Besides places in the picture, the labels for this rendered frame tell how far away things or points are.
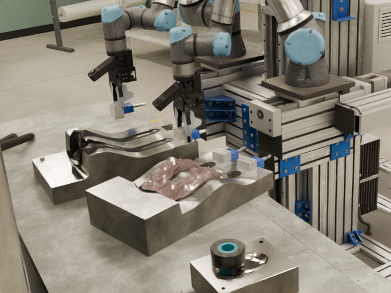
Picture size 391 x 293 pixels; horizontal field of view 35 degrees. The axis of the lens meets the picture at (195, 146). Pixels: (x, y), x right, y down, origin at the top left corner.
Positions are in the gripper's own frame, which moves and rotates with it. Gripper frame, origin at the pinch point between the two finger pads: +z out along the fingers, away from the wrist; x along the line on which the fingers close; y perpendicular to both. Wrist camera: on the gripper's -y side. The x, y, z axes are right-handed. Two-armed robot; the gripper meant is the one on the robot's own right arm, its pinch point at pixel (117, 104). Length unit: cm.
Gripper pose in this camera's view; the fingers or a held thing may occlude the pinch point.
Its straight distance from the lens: 230.0
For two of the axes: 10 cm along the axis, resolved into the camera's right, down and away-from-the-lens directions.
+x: -4.5, -3.2, 8.3
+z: 0.7, 9.2, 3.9
